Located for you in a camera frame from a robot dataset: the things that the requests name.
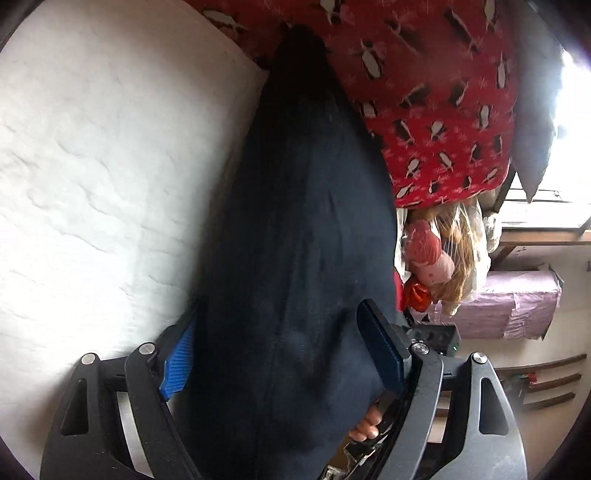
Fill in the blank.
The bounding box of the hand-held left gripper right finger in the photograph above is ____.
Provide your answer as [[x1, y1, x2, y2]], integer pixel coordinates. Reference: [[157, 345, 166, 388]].
[[356, 298, 530, 480]]

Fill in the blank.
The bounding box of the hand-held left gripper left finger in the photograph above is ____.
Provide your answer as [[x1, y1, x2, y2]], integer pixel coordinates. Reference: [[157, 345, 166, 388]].
[[41, 302, 205, 480]]

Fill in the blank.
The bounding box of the dark navy pinstriped jacket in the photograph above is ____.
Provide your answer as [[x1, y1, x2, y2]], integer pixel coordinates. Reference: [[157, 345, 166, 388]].
[[178, 23, 407, 480]]

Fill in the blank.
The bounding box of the person's right hand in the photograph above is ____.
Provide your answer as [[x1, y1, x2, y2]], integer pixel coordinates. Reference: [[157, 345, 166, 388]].
[[348, 408, 385, 443]]

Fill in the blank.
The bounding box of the doll in plastic bag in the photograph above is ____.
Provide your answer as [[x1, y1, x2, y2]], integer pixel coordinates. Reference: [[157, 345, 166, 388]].
[[396, 199, 493, 317]]

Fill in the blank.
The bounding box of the purple cloth covered box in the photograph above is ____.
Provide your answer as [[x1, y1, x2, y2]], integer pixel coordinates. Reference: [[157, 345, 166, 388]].
[[436, 270, 564, 341]]

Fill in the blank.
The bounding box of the wooden slatted rack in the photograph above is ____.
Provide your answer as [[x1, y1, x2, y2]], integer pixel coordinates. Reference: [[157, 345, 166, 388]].
[[494, 353, 588, 409]]

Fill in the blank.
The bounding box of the wooden window sill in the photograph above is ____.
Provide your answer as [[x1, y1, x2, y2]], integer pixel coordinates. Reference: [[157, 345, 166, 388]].
[[490, 225, 591, 268]]

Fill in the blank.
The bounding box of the white bed sheet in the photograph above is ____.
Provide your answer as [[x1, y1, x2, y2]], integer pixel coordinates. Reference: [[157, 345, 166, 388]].
[[0, 0, 271, 365]]

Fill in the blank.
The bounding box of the grey pillow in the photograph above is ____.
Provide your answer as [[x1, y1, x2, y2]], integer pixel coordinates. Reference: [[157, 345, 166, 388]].
[[510, 0, 565, 203]]

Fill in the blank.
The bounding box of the red penguin print blanket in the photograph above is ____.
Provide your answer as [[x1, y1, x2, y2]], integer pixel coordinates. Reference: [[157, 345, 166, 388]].
[[185, 0, 518, 209]]

